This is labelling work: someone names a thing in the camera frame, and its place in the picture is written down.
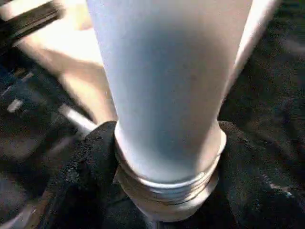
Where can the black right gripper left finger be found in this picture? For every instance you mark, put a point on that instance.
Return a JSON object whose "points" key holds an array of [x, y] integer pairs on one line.
{"points": [[81, 191]]}

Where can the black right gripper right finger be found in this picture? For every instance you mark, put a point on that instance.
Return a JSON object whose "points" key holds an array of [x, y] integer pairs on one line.
{"points": [[262, 191]]}

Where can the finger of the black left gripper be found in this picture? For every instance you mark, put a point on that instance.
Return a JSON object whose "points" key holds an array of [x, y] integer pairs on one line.
{"points": [[28, 133], [47, 90]]}

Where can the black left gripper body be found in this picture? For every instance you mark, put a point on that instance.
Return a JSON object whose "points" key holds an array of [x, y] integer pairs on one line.
{"points": [[28, 26]]}

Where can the white plastic table top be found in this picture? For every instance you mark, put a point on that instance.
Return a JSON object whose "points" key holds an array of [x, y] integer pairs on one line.
{"points": [[71, 57]]}

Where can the white plastic table leg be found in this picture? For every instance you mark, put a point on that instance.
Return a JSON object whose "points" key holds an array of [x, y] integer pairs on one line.
{"points": [[171, 95]]}

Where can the black mat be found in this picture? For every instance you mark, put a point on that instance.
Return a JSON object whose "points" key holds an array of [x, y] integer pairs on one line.
{"points": [[271, 95]]}

